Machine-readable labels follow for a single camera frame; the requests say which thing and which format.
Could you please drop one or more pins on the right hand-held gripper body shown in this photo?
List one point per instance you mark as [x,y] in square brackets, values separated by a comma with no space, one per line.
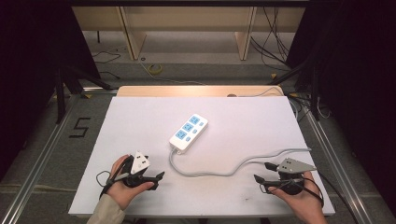
[294,166]

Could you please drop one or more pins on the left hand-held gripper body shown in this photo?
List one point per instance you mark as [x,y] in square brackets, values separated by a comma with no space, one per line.
[139,163]

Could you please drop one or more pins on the white power strip blue sockets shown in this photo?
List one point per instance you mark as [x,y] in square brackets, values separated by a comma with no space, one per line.
[186,135]

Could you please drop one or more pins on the person's left hand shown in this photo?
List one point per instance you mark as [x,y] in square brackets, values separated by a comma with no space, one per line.
[120,191]

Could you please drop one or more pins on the person's right hand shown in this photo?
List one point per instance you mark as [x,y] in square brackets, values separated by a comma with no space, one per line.
[306,200]

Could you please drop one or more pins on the white foam board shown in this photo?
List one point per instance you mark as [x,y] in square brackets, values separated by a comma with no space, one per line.
[243,130]

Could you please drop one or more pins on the black metal stand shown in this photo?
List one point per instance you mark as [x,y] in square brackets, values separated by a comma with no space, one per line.
[59,93]
[314,93]

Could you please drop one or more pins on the yellow tape roll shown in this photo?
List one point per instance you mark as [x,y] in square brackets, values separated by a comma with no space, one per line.
[154,68]

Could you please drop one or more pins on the dark curtain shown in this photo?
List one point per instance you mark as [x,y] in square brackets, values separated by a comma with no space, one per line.
[31,77]
[358,77]

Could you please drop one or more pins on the beige wooden bench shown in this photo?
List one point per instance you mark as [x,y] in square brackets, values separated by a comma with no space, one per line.
[186,18]

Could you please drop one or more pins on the aluminium floor rail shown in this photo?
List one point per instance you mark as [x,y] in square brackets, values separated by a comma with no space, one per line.
[337,165]
[40,161]

